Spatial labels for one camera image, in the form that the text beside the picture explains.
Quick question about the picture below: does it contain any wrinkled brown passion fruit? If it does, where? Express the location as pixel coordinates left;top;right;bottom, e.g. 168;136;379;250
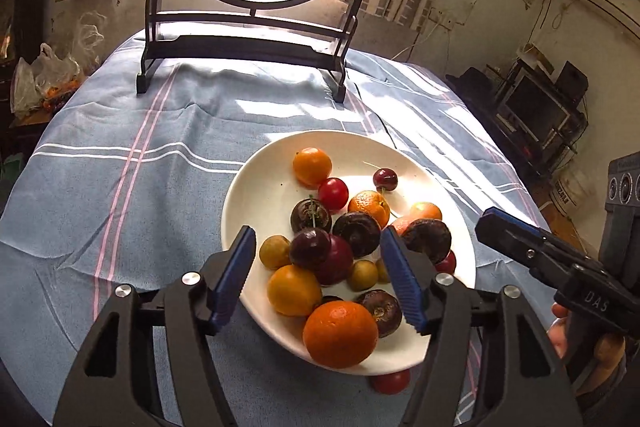
400;218;452;265

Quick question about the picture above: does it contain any person's right hand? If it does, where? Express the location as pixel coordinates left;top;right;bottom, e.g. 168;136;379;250
548;303;626;395

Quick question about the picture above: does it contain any small green-yellow fruit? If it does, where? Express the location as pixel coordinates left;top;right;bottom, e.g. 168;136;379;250
259;235;291;271

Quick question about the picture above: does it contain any mandarin orange back right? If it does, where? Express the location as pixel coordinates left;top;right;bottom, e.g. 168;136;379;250
409;202;442;220

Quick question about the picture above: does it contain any mandarin orange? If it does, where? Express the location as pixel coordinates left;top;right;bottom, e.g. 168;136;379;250
409;202;442;220
303;300;378;369
347;191;390;229

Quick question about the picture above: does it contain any dark purple mangosteen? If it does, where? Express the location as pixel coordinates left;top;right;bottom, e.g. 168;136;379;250
332;211;381;259

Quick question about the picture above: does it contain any large front orange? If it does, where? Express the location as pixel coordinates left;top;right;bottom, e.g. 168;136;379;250
267;265;322;317

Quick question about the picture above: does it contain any large red plum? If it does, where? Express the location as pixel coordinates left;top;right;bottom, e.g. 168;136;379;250
314;234;354;286

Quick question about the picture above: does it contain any white oval plate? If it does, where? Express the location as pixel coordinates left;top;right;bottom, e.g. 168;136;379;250
220;130;476;376

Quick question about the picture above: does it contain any mandarin orange top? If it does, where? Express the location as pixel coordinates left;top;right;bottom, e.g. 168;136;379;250
303;300;378;369

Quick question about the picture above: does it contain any small red cherry tomato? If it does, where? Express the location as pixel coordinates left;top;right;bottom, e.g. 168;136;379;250
318;178;349;213

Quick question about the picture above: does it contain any orange behind pile left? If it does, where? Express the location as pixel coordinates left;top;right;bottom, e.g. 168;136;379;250
292;147;332;188

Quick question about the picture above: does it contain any blue striped tablecloth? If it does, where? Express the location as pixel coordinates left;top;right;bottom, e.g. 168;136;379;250
1;34;544;419

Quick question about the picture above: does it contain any white plastic bag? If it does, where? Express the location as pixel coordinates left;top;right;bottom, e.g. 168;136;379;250
10;43;85;118

